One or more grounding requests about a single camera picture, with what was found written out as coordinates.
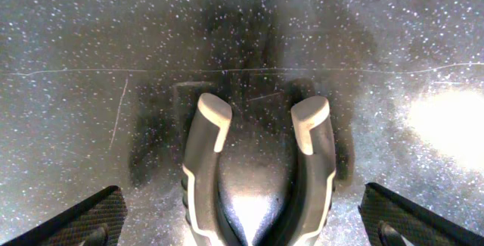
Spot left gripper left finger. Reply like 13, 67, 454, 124
0, 185, 129, 246

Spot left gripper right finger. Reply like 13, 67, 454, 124
358, 182, 484, 246

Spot pliers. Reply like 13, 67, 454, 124
180, 92, 337, 246

